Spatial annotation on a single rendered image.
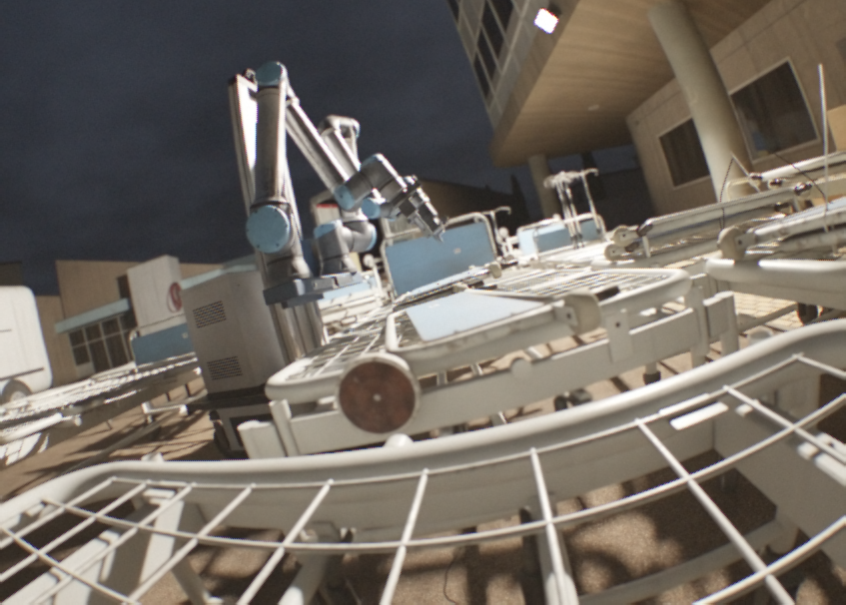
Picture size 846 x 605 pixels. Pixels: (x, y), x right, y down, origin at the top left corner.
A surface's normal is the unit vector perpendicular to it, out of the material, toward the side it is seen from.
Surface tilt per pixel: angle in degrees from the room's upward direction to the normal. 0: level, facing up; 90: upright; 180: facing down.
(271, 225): 95
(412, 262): 90
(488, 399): 90
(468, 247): 90
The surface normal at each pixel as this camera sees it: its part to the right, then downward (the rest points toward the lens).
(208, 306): -0.21, 0.09
